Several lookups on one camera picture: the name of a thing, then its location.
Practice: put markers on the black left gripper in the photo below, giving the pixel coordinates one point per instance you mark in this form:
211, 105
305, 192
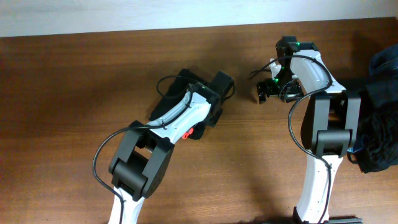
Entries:
215, 118

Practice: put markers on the dark clothes pile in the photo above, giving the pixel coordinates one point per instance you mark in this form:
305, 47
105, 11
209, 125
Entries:
375, 148

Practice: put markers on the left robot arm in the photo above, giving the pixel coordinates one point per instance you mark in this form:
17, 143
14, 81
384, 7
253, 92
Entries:
141, 160

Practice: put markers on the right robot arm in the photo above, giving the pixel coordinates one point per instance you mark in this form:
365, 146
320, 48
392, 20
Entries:
329, 126

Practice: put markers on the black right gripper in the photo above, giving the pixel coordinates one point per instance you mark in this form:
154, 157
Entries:
296, 92

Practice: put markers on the black leggings red waistband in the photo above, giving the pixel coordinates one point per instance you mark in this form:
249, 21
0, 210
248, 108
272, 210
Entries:
183, 109

